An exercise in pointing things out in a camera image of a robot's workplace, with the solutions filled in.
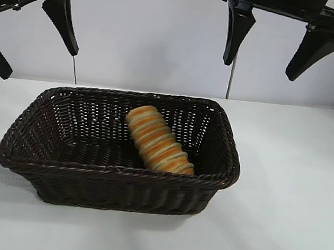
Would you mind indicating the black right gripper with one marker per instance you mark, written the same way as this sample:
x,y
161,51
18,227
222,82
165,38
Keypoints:
x,y
285,6

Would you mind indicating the long striped bread loaf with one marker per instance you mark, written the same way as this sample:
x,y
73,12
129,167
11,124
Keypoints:
x,y
159,142

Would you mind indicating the dark brown wicker basket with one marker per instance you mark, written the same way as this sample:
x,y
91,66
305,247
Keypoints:
x,y
105,181

